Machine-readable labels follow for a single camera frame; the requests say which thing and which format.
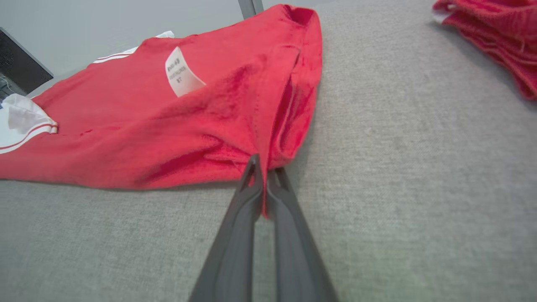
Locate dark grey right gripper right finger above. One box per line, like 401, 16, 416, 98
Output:
266, 167, 339, 302

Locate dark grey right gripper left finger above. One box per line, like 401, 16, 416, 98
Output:
189, 154, 265, 302

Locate red shirt with white label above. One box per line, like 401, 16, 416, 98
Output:
0, 4, 323, 219

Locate red shorts with white trim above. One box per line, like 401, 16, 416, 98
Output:
432, 0, 537, 100

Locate black flat panel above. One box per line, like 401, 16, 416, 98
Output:
0, 27, 54, 96

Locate grey partition post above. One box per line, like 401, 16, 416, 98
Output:
238, 0, 265, 20

